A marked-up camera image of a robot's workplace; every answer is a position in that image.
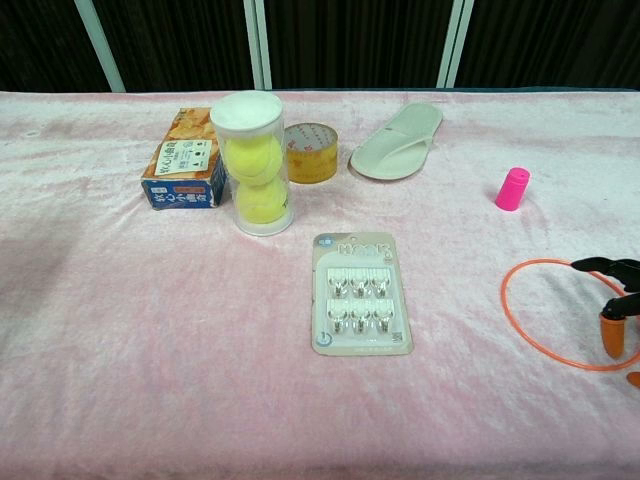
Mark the white frame post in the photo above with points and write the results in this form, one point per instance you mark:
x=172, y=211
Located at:
x=260, y=45
x=454, y=42
x=100, y=42

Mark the hooks blister pack card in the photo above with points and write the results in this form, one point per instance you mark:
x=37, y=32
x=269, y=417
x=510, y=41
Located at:
x=361, y=295

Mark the pink plush table cloth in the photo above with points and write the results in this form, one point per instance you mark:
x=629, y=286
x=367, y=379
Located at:
x=150, y=325

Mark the blue orange cookie box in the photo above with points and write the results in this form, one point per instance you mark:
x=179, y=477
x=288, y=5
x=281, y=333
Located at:
x=182, y=165

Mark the pink plastic cone peg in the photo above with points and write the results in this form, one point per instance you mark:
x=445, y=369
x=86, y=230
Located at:
x=510, y=190

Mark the white disposable slipper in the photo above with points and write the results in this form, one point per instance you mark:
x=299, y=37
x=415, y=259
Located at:
x=395, y=145

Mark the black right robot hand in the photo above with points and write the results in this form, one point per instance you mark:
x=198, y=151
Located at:
x=620, y=306

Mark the clear packing tape roll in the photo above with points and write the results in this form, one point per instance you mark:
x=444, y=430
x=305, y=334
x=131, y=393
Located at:
x=311, y=152

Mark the clear tennis ball tube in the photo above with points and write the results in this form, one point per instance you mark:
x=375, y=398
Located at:
x=255, y=165

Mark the yellow tennis ball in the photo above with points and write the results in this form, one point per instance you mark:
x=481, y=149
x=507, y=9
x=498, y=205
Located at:
x=252, y=157
x=260, y=202

